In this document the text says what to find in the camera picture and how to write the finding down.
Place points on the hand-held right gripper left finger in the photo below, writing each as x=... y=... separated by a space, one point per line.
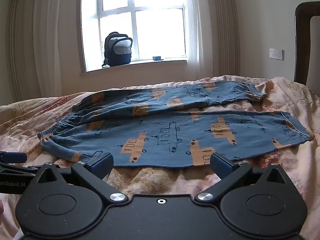
x=101 y=163

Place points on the blue patterned pants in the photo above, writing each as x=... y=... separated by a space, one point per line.
x=175 y=130

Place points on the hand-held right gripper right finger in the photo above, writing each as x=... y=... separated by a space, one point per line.
x=220 y=163

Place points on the pink floral blanket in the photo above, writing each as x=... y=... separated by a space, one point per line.
x=155 y=180

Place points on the small blue tin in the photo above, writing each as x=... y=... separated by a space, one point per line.
x=158 y=58

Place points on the white wall socket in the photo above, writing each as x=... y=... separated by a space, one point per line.
x=276 y=54

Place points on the beige curtain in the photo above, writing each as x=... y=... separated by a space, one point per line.
x=37 y=42
x=217 y=25

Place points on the white framed window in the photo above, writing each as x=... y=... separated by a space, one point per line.
x=155 y=12

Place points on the brown padded headboard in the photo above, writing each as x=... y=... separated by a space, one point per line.
x=313 y=50

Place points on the dark blue backpack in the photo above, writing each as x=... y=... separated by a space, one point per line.
x=117 y=50

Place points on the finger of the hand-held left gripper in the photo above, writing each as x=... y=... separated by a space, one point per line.
x=15 y=157

